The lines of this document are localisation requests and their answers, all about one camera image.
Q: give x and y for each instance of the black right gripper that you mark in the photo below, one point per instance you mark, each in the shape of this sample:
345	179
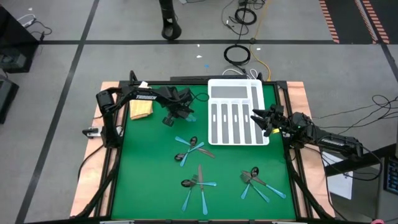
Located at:
280	119

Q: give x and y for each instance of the grey console with screen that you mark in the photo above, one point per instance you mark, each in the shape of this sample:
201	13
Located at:
391	174

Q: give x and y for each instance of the black cabinet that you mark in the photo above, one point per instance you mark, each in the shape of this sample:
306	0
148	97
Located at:
12	37

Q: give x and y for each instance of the silver mounting bracket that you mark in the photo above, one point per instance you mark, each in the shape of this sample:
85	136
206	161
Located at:
93	132

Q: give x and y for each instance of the white cutlery tray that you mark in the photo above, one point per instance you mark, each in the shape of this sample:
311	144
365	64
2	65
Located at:
230	91

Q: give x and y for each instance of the yellow folded cloth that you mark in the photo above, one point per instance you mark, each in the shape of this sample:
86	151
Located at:
141	109

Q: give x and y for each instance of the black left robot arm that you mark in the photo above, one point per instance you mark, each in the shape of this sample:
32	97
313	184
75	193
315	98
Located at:
146	95

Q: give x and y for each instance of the black beam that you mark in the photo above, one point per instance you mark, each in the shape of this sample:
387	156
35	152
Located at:
373	158

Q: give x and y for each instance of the green table mat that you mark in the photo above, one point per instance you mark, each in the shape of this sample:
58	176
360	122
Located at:
149	186

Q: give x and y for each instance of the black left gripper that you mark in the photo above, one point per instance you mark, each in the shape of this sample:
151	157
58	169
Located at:
182	102

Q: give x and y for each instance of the black table frame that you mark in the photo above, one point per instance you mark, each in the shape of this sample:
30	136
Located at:
281	85

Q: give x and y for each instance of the pink round object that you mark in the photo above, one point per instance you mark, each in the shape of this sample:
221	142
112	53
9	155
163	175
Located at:
377	221

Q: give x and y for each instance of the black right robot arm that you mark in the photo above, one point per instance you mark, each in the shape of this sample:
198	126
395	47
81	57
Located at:
332	143

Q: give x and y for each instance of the black box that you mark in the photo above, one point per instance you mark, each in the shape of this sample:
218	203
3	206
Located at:
6	99

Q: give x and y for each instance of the white paper sheet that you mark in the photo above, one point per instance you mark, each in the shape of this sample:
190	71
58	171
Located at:
340	186

